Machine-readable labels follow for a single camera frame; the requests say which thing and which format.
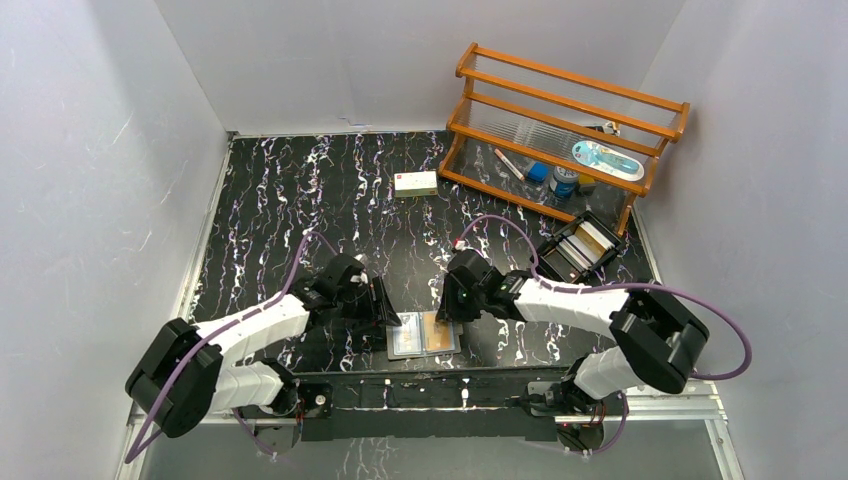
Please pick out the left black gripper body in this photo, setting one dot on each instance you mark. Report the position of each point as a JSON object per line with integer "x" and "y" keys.
{"x": 370, "y": 301}

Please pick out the blue small block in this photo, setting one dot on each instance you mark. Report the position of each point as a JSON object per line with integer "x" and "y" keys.
{"x": 537, "y": 173}

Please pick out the gold VIP credit card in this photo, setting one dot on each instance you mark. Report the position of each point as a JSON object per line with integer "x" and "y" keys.
{"x": 438, "y": 335}

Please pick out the yellow black small block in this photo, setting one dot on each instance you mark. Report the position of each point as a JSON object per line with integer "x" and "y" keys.
{"x": 586, "y": 185}

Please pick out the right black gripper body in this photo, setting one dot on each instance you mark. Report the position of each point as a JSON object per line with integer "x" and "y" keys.
{"x": 482, "y": 299}

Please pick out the grey card holder wallet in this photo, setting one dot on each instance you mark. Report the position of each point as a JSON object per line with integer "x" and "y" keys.
{"x": 421, "y": 334}

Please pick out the white marker pen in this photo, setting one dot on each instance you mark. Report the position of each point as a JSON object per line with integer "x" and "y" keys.
{"x": 509, "y": 165}

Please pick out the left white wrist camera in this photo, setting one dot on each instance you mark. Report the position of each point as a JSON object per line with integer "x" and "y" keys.
{"x": 361, "y": 275}

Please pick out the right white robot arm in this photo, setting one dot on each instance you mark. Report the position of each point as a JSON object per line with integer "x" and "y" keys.
{"x": 657, "y": 339}

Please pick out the white small cardboard box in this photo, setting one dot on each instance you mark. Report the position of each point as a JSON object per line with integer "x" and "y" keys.
{"x": 415, "y": 184}

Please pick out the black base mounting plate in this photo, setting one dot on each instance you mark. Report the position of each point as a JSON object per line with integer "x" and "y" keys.
{"x": 430, "y": 397}

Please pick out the blister pack blue tool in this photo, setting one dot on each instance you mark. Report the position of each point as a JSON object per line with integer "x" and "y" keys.
{"x": 606, "y": 160}

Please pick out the orange wooden shelf rack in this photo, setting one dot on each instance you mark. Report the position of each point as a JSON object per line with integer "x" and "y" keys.
{"x": 537, "y": 113}

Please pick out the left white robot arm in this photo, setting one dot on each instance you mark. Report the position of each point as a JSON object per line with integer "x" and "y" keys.
{"x": 189, "y": 371}

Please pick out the black card tray box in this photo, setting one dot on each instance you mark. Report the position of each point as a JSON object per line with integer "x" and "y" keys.
{"x": 573, "y": 253}

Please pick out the white VIP credit card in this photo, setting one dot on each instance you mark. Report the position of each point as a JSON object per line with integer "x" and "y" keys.
{"x": 405, "y": 342}

